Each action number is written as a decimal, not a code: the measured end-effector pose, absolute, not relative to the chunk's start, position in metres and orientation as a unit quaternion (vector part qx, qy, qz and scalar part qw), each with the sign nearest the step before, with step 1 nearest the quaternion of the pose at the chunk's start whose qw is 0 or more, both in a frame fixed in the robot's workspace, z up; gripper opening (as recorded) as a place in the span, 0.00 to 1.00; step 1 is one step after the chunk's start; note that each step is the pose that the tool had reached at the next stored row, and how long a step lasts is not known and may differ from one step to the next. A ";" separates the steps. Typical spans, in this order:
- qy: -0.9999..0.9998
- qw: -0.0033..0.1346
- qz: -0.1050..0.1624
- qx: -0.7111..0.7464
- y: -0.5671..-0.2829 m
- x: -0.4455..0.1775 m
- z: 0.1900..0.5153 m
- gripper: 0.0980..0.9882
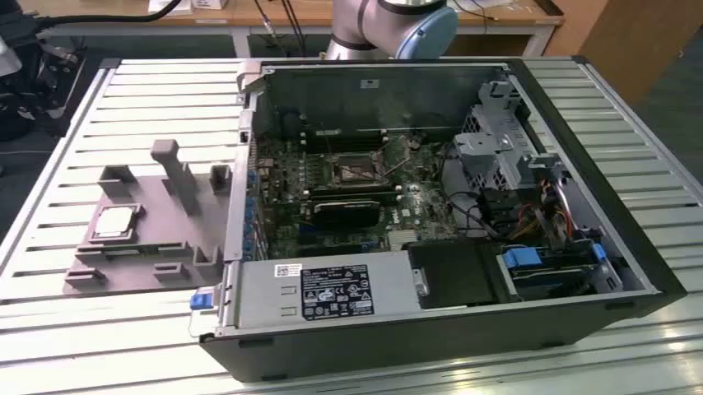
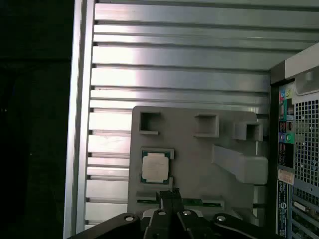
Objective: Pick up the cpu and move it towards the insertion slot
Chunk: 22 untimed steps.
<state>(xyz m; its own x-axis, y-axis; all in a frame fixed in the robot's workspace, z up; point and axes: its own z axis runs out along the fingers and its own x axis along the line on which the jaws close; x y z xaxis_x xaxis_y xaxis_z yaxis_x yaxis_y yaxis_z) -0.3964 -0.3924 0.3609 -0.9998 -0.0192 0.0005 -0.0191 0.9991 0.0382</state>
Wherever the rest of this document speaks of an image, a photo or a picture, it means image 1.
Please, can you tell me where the silver square CPU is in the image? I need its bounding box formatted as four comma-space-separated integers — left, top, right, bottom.
91, 204, 141, 240

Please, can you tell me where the CPU socket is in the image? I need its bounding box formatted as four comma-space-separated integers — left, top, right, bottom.
327, 151, 382, 188

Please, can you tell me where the wooden desk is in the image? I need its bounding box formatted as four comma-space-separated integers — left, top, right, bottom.
0, 0, 567, 58

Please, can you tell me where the grey parts rack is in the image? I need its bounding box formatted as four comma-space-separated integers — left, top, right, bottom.
63, 138, 235, 297

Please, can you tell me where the thin metal locking lever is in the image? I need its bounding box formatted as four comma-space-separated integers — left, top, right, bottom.
323, 123, 338, 164

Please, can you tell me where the blue case latch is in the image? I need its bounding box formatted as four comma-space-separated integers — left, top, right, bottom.
189, 287, 217, 312

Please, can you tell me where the black graphics card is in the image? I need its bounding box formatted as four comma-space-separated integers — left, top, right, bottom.
313, 200, 382, 231

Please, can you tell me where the grey power supply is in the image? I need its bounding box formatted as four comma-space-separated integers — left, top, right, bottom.
234, 250, 426, 330

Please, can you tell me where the metal socket cover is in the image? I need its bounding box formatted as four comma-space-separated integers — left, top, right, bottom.
377, 133, 427, 176

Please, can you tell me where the black white label sticker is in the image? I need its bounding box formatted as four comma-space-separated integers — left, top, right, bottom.
299, 263, 377, 323

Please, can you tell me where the silver chipset heatsink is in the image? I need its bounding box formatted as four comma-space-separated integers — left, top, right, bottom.
387, 229, 422, 249

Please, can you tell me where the green motherboard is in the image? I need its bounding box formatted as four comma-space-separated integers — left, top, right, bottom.
250, 133, 463, 261

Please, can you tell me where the grey metal drive cage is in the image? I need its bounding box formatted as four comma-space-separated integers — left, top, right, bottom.
453, 80, 567, 193

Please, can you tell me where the black plastic shroud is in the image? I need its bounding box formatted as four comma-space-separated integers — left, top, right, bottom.
403, 240, 521, 309

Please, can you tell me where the black open PC case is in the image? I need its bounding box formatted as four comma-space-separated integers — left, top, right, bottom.
198, 56, 689, 383

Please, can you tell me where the hard disk in blue carrier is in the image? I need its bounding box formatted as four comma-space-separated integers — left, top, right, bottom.
497, 242, 607, 302

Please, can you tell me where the brown wooden cabinet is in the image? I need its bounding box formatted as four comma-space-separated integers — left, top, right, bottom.
575, 0, 703, 107

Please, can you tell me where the thick black cable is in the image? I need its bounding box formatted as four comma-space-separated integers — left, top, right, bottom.
33, 0, 185, 26

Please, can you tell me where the black wire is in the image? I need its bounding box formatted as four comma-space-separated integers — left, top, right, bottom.
443, 189, 502, 242

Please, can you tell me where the yellow red wire bundle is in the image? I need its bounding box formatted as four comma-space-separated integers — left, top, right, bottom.
507, 176, 579, 249

